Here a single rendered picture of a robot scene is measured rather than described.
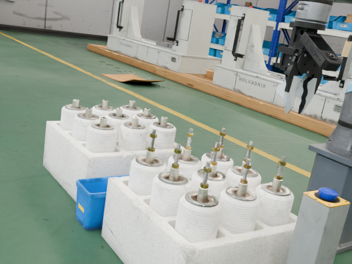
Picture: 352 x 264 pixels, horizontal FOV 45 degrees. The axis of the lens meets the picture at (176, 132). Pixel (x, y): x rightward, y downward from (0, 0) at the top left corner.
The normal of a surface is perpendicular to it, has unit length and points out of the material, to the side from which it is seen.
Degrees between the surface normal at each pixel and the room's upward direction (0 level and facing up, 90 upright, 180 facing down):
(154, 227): 90
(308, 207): 90
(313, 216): 90
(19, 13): 90
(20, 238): 0
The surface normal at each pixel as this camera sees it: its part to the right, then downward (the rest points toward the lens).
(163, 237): -0.83, 0.02
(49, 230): 0.15, -0.95
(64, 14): 0.59, 0.30
